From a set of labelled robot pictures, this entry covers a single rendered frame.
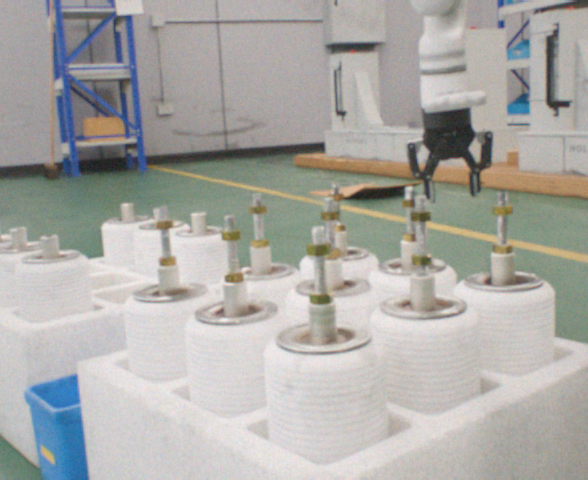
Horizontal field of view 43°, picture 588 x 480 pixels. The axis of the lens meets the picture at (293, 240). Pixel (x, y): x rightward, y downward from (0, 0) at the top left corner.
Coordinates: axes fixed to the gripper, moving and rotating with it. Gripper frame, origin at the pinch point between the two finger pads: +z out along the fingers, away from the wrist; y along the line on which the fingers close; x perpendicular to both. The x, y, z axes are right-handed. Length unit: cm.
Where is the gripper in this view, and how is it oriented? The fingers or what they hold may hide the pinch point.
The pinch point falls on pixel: (452, 191)
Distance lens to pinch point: 124.1
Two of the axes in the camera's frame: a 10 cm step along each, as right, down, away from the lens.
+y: -9.9, 1.4, 0.0
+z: 1.3, 9.5, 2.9
